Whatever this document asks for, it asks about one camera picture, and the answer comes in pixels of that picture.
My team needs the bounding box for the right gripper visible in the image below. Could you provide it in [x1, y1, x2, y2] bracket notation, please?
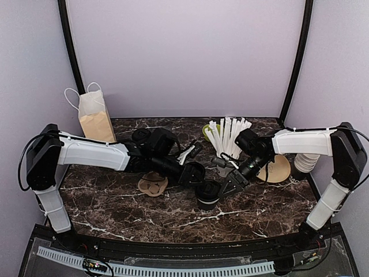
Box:
[218, 152, 272, 197]

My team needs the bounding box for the stack of black lids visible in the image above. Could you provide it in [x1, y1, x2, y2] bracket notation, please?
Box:
[187, 162, 205, 182]

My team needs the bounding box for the single black lid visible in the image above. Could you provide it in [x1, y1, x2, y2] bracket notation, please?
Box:
[195, 179, 221, 202]
[131, 128, 152, 143]

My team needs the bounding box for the brown pulp cup carrier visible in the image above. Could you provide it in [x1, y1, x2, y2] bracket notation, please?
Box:
[138, 171, 168, 197]

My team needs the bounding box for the stack of paper cups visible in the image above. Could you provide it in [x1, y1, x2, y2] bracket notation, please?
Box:
[291, 154, 320, 181]

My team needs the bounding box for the black paper coffee cup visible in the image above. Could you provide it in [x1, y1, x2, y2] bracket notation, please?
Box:
[135, 142, 147, 151]

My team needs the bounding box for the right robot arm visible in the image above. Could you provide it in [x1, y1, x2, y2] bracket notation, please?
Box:
[218, 122, 368, 250]

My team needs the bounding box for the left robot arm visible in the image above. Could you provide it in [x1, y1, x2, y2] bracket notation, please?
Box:
[17, 123, 205, 252]

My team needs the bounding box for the white cup holding straws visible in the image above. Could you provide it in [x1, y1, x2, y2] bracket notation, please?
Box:
[217, 166, 232, 178]

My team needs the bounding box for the bundle of white wrapped straws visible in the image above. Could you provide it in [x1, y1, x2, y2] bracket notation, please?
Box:
[202, 117, 252, 159]

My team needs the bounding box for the green bowl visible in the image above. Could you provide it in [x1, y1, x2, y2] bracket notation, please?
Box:
[202, 124, 224, 143]

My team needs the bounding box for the beige plate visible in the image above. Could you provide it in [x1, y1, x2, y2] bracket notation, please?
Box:
[257, 155, 291, 184]

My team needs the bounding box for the brown paper bag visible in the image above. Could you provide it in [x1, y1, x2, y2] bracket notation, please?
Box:
[64, 82, 116, 143]

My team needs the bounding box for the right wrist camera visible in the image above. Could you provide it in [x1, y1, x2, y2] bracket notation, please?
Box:
[211, 152, 240, 169]

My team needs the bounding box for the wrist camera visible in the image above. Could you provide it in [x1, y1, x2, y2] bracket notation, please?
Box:
[177, 140, 203, 165]
[211, 152, 240, 169]

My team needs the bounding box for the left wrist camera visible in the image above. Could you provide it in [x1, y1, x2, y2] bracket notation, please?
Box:
[177, 140, 203, 165]

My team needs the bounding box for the right black frame post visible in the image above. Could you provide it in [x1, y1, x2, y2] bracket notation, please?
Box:
[278, 0, 314, 123]

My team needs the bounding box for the black frame post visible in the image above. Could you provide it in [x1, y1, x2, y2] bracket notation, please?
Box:
[278, 0, 314, 123]
[57, 0, 85, 95]

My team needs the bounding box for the left black frame post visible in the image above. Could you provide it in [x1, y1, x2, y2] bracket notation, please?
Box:
[57, 0, 85, 95]

